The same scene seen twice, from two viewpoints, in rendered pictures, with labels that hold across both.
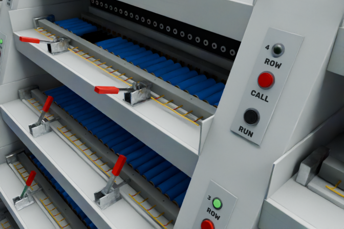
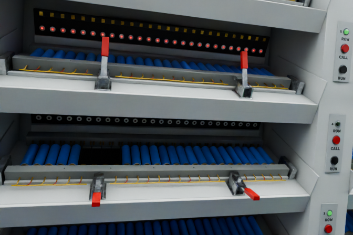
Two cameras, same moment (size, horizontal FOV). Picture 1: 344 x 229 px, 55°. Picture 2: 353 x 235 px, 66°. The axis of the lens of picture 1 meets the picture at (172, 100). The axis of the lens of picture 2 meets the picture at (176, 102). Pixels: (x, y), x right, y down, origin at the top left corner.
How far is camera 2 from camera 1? 0.63 m
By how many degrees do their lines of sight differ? 54
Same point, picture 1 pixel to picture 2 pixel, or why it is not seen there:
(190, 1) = (274, 109)
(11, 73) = not seen: outside the picture
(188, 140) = (294, 191)
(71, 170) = not seen: outside the picture
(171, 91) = (252, 169)
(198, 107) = (277, 169)
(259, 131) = (339, 165)
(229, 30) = (301, 119)
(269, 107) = (340, 151)
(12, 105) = not seen: outside the picture
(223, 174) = (326, 196)
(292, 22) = (339, 109)
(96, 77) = (183, 192)
